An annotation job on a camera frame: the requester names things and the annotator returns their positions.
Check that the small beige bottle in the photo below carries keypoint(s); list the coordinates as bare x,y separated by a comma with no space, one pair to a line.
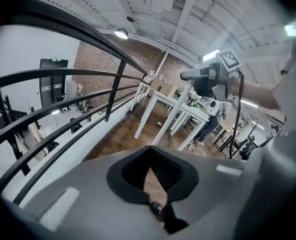
158,123

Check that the cardboard box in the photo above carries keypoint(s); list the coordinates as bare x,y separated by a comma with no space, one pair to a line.
162,87

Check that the person's left shoe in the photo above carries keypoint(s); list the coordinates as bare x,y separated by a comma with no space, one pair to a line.
158,209

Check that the black door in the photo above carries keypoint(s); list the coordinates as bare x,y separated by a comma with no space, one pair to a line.
50,84

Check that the black staircase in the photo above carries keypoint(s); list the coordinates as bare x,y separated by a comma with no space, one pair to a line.
13,114

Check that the black pendant lamp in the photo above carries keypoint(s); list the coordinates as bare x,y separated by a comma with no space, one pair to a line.
121,33

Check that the green exit sign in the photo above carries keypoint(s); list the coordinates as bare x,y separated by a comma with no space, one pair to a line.
57,59

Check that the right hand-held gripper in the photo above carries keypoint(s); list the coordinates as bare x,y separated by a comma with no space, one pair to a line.
221,79

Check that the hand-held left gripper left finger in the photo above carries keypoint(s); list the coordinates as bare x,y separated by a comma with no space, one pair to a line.
88,196

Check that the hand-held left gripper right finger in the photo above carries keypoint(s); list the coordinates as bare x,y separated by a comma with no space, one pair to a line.
207,196

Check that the white table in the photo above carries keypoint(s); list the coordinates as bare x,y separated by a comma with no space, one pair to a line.
142,119

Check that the person's grey shirt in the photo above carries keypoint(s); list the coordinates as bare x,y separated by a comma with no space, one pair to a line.
292,89

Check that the black coat stand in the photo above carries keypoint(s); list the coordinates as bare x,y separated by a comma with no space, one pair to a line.
255,131

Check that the group of small bottles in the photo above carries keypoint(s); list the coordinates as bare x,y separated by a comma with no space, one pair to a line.
149,77

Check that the green potted plant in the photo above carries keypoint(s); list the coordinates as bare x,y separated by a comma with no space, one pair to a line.
195,102

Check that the black metal railing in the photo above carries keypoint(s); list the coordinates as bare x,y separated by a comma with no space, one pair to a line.
63,72

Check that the white ceiling tube light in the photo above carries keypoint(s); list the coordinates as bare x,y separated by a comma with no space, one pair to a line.
210,55
291,30

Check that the round ceiling sensor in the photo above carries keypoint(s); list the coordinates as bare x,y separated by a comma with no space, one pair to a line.
130,19

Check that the person's right forearm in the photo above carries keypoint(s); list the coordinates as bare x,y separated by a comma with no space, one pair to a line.
257,92

